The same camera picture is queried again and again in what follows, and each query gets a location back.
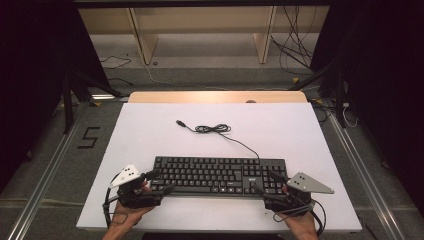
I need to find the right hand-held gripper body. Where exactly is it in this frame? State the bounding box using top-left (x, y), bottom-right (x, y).
top-left (263, 171), bottom-right (335, 216)

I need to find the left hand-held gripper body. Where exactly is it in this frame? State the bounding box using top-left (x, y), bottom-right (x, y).
top-left (109, 163), bottom-right (164, 210)

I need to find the black computer keyboard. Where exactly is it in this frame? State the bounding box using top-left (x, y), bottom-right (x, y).
top-left (149, 155), bottom-right (290, 199)

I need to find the person's left hand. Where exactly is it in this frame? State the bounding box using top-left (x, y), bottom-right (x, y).
top-left (111, 200), bottom-right (156, 231)

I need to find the person's right hand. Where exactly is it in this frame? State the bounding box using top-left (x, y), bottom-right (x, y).
top-left (279, 211), bottom-right (318, 234)

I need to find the white board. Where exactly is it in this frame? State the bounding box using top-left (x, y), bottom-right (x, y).
top-left (75, 102), bottom-right (363, 233)

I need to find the wooden table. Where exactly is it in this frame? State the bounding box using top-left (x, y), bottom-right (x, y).
top-left (127, 90), bottom-right (308, 104)

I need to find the black metal stand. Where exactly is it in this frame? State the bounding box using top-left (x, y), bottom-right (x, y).
top-left (60, 70), bottom-right (124, 135)
top-left (287, 59), bottom-right (348, 130)

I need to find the black keyboard cable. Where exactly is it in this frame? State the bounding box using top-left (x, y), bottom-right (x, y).
top-left (175, 119), bottom-right (261, 160)

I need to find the metal floor rail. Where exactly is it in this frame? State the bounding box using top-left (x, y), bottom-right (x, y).
top-left (327, 108), bottom-right (407, 240)
top-left (5, 108), bottom-right (86, 240)

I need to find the white plug with cable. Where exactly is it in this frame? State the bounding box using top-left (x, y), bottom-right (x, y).
top-left (341, 102), bottom-right (360, 129)

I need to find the thin black floor cable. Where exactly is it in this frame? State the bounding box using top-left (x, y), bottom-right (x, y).
top-left (99, 54), bottom-right (133, 70)

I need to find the light wooden desk frame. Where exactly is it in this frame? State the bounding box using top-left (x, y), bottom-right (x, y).
top-left (78, 5), bottom-right (331, 66)

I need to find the bundle of black floor cables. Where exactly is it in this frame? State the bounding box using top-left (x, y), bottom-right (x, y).
top-left (269, 5), bottom-right (317, 76)

